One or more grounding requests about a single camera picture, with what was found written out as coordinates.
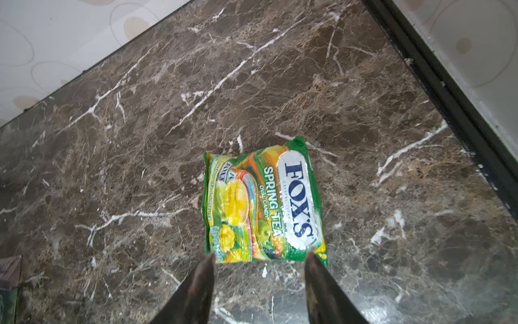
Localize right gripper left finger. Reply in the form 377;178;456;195
151;253;216;324

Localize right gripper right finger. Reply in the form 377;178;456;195
304;252;368;324

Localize yellow green snack packet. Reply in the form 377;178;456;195
202;136;329;265

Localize white patterned paper bag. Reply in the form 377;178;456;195
0;255;22;324

